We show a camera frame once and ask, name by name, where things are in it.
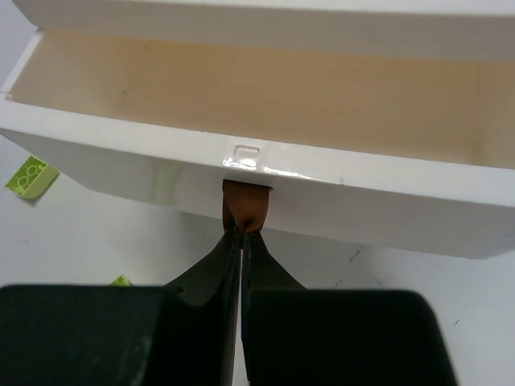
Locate brown top drawer tab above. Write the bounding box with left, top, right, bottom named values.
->
left=222, top=180, right=270, bottom=235

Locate white three-drawer cabinet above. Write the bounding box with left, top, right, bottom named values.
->
left=16, top=1, right=514, bottom=61

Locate lime lego brick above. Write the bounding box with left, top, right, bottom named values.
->
left=5, top=155, right=60, bottom=201
left=109, top=275, right=132, bottom=286

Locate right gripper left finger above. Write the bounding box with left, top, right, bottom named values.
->
left=1, top=231, right=241, bottom=385

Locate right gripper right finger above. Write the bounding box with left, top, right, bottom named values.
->
left=242, top=232, right=457, bottom=385

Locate white top drawer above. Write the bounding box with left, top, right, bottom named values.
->
left=1, top=31, right=514, bottom=258

